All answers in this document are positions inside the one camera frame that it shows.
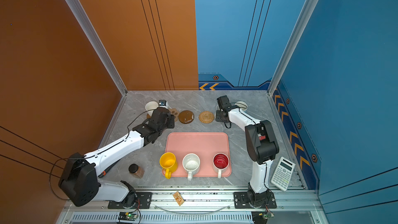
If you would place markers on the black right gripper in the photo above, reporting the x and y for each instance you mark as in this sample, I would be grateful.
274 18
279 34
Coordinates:
217 118

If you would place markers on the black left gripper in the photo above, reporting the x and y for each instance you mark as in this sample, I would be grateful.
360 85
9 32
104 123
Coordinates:
171 119

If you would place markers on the cork paw print coaster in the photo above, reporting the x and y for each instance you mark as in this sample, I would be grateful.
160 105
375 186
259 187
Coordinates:
175 113

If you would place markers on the woven rattan round coaster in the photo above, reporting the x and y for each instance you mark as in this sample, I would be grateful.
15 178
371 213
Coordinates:
206 117

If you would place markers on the cream white mug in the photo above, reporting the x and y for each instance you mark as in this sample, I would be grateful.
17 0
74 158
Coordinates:
150 107

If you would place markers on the purple mug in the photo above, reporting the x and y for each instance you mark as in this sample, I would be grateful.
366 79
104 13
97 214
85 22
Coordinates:
242 105

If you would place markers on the dark brown round coaster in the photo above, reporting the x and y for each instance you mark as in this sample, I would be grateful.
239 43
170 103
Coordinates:
186 117

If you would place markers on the yellow mug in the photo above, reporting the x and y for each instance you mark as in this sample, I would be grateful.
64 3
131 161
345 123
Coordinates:
169 164

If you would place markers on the white mug red inside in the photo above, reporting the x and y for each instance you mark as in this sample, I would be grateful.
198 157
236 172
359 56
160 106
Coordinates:
220 163

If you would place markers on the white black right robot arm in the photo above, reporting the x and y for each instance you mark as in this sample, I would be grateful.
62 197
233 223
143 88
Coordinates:
262 148

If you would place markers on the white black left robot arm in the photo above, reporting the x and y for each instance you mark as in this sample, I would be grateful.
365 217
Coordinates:
82 178

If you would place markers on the pink rectangular tray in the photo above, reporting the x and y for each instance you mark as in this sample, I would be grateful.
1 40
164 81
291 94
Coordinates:
204 144

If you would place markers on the white speckled mug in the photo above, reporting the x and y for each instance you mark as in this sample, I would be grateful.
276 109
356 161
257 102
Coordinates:
191 164

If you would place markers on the brown lidded small jar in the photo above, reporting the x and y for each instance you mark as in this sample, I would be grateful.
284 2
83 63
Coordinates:
136 170

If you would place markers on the orange black utility knife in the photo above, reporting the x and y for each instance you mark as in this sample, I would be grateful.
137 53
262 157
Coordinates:
107 169

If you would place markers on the small brown circuit board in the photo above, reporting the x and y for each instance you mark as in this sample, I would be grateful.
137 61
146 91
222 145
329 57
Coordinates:
178 198

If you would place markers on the white calculator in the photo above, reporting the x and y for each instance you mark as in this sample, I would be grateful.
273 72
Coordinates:
283 173

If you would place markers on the green controller board left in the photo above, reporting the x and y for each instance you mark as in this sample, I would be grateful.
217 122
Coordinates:
128 217

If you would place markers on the black controller board right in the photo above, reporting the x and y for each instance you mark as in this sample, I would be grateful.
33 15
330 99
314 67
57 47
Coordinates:
260 217

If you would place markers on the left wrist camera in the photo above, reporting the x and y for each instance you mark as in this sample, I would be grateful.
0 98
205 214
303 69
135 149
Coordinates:
163 103

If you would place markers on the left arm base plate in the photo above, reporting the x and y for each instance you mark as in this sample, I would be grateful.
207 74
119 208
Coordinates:
140 200

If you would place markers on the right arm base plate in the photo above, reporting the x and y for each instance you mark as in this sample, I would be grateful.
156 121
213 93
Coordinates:
249 199

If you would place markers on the aluminium corner post left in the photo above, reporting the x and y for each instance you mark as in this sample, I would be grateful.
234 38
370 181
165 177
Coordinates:
86 25

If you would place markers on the aluminium corner post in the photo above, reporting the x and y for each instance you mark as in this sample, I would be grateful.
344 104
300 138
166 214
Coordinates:
86 25
301 23

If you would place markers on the aluminium corner post right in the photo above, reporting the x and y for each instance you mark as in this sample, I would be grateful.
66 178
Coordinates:
301 23

